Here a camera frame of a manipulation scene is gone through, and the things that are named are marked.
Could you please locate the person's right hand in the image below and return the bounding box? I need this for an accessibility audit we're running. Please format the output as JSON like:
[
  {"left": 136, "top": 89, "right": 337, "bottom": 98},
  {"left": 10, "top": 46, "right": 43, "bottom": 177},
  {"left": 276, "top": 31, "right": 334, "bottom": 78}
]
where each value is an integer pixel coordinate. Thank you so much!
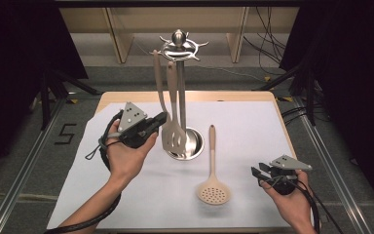
[{"left": 260, "top": 171, "right": 312, "bottom": 226}]

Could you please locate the hand-held gripper cable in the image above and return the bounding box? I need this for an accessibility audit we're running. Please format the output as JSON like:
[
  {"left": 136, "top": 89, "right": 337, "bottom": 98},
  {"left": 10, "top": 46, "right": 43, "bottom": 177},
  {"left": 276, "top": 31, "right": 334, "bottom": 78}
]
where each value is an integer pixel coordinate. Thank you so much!
[
  {"left": 283, "top": 177, "right": 321, "bottom": 234},
  {"left": 43, "top": 108, "right": 125, "bottom": 234}
]

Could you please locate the aluminium floor rail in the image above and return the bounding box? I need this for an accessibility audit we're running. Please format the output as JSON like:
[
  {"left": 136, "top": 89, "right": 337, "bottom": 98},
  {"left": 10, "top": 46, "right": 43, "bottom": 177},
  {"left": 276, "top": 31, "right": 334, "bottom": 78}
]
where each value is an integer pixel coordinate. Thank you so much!
[
  {"left": 292, "top": 97, "right": 374, "bottom": 234},
  {"left": 0, "top": 97, "right": 66, "bottom": 234}
]

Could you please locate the right hand-held gripper cable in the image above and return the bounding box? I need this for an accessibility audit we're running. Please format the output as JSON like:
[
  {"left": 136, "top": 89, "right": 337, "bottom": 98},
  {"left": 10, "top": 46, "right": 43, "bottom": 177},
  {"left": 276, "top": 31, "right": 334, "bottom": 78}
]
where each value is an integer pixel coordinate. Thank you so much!
[{"left": 283, "top": 177, "right": 321, "bottom": 234}]

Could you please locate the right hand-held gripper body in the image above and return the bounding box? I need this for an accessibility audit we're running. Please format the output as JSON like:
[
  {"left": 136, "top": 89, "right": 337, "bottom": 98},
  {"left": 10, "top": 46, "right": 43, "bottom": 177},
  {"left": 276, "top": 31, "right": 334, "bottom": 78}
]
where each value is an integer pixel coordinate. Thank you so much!
[{"left": 267, "top": 154, "right": 314, "bottom": 197}]

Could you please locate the person's left hand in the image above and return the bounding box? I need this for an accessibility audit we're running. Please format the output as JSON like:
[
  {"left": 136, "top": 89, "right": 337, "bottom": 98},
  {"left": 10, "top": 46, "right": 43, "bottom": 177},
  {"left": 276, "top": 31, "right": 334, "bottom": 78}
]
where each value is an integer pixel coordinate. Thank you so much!
[{"left": 104, "top": 130, "right": 160, "bottom": 188}]

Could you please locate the black floor cable bundle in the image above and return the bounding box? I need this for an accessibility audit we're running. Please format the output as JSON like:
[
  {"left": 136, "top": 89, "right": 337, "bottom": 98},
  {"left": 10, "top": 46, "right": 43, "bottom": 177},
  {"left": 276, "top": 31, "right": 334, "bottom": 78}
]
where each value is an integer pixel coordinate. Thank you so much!
[{"left": 280, "top": 104, "right": 331, "bottom": 127}]

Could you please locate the left hand-held gripper cable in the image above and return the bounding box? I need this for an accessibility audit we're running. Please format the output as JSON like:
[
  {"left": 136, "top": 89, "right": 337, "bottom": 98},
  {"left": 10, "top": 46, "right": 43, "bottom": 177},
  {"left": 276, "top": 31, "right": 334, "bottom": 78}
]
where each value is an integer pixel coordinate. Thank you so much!
[{"left": 43, "top": 108, "right": 125, "bottom": 234}]

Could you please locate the beige slotted turner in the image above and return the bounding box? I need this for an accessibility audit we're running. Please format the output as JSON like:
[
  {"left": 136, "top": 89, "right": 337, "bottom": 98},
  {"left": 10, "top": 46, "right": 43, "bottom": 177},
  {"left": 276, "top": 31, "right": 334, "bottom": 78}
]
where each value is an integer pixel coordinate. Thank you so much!
[{"left": 162, "top": 60, "right": 188, "bottom": 158}]

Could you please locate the thin black floor cable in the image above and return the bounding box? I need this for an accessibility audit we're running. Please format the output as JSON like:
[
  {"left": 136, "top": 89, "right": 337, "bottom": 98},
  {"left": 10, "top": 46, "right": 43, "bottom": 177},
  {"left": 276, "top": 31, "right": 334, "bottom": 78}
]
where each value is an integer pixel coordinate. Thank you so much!
[{"left": 308, "top": 185, "right": 345, "bottom": 234}]

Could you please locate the steel utensil stand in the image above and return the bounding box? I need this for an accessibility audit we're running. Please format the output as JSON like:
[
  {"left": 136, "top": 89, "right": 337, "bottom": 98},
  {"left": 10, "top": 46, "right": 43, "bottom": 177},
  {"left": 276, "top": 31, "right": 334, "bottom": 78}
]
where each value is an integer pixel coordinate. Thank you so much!
[{"left": 149, "top": 28, "right": 209, "bottom": 161}]

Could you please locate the black tripod stand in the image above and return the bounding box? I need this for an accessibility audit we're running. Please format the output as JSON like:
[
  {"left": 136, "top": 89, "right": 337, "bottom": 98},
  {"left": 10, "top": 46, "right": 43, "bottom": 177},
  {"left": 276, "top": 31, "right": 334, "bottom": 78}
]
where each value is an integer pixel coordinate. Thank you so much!
[
  {"left": 38, "top": 69, "right": 103, "bottom": 132},
  {"left": 252, "top": 62, "right": 326, "bottom": 127}
]

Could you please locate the hanging black cable bundle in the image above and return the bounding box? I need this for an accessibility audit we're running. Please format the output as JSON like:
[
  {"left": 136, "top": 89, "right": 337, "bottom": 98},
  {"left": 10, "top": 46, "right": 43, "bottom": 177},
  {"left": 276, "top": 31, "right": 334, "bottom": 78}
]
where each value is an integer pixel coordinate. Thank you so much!
[{"left": 243, "top": 7, "right": 290, "bottom": 76}]

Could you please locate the beige perforated skimmer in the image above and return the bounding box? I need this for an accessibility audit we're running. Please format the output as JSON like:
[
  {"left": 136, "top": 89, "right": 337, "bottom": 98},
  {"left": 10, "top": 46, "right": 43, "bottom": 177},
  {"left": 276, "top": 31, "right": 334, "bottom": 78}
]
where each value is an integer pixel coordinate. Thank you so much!
[{"left": 196, "top": 124, "right": 232, "bottom": 206}]

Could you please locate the light wooden shelf unit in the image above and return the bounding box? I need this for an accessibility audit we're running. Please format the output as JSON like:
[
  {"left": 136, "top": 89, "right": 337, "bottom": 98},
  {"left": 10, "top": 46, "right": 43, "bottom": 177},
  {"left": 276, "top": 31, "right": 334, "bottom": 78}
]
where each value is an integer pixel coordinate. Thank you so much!
[{"left": 57, "top": 7, "right": 300, "bottom": 64}]

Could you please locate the white table mat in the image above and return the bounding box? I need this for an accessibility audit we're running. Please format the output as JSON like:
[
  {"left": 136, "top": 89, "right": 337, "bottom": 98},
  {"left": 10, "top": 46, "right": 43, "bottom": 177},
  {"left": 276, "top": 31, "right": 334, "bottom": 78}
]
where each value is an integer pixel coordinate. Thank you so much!
[{"left": 46, "top": 100, "right": 295, "bottom": 230}]

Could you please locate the white floor cable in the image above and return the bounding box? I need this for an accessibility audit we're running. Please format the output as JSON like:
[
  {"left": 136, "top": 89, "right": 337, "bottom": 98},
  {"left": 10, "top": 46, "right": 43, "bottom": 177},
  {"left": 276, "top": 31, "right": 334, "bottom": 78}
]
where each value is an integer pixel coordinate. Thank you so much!
[{"left": 188, "top": 62, "right": 265, "bottom": 83}]

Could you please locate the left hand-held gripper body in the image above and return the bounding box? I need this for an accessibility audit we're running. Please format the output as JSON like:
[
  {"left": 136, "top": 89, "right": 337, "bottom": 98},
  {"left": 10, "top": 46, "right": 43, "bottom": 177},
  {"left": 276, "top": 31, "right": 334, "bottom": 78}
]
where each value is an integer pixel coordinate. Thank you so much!
[{"left": 116, "top": 101, "right": 160, "bottom": 150}]

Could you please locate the beige spoon wooden handle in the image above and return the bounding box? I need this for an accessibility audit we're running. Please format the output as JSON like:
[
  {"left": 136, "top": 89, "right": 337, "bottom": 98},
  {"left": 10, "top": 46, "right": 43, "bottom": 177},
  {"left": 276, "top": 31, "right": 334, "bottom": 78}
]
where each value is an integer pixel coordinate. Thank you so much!
[{"left": 152, "top": 49, "right": 176, "bottom": 154}]

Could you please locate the dark curtain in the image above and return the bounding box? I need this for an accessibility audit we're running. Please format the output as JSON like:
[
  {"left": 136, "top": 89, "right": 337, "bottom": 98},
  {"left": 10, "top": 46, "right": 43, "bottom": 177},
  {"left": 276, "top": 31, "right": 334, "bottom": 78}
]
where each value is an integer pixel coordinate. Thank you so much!
[
  {"left": 0, "top": 0, "right": 90, "bottom": 189},
  {"left": 279, "top": 0, "right": 374, "bottom": 222}
]

